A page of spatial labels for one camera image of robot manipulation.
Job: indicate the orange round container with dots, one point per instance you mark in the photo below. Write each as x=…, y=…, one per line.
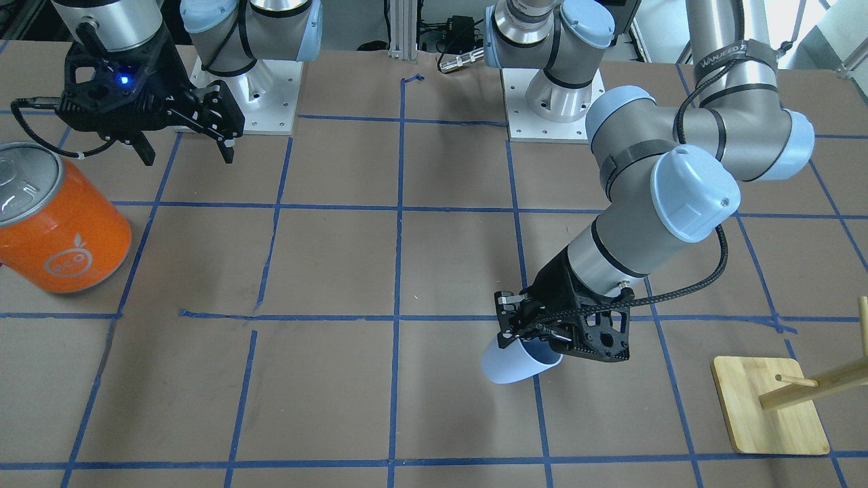
x=58, y=231

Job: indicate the silver cable connector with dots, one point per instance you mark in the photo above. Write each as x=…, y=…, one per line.
x=461, y=61

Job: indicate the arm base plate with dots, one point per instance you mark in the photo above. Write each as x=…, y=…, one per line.
x=541, y=111
x=268, y=96

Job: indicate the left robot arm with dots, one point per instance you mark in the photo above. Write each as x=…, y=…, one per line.
x=671, y=176

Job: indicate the wooden cup rack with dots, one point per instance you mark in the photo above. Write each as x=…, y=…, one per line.
x=768, y=402

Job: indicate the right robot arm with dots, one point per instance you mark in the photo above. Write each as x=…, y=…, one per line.
x=230, y=36

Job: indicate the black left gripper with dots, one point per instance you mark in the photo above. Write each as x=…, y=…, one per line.
x=555, y=278

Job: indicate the aluminium frame post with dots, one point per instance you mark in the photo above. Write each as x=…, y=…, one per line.
x=403, y=30

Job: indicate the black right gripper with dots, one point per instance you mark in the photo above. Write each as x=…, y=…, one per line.
x=178, y=80

